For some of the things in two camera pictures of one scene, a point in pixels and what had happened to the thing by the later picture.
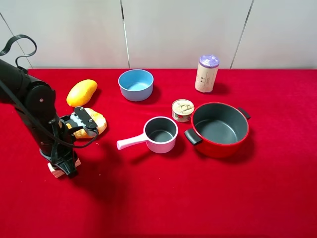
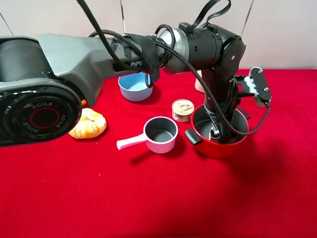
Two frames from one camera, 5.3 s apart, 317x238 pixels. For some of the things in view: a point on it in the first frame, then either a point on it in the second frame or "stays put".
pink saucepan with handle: (160, 134) stays put
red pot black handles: (218, 129) stays put
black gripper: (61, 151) to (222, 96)
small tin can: (182, 109) stays put
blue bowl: (135, 85) stays put
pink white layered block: (58, 173) to (209, 133)
